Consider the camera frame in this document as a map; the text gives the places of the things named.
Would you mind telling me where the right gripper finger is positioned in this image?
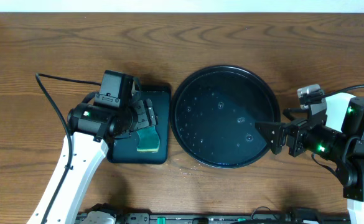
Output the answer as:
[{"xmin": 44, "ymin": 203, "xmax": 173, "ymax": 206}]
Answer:
[
  {"xmin": 282, "ymin": 108, "xmax": 309, "ymax": 121},
  {"xmin": 255, "ymin": 122, "xmax": 286, "ymax": 155}
]

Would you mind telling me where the green and yellow sponge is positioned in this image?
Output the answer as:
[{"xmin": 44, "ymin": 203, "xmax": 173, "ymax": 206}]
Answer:
[{"xmin": 137, "ymin": 126, "xmax": 161, "ymax": 152}]

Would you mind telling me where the light blue plate top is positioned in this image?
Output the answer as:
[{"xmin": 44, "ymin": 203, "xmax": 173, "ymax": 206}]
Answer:
[{"xmin": 325, "ymin": 93, "xmax": 355, "ymax": 132}]

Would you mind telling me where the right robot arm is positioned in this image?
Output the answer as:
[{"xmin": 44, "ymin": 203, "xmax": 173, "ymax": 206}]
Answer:
[{"xmin": 255, "ymin": 97, "xmax": 364, "ymax": 223}]

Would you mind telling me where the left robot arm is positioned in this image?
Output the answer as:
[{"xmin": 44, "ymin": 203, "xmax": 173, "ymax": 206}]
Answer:
[{"xmin": 29, "ymin": 99, "xmax": 169, "ymax": 223}]

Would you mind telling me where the rectangular dark teal tray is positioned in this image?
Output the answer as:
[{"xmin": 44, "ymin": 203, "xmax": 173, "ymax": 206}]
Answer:
[{"xmin": 107, "ymin": 85, "xmax": 170, "ymax": 164}]

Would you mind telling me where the round black tray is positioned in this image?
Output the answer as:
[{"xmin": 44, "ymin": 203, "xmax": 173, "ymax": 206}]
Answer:
[{"xmin": 170, "ymin": 65, "xmax": 281, "ymax": 169}]

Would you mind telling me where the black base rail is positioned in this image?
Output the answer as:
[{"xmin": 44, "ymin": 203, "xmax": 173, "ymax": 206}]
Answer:
[{"xmin": 75, "ymin": 203, "xmax": 350, "ymax": 224}]

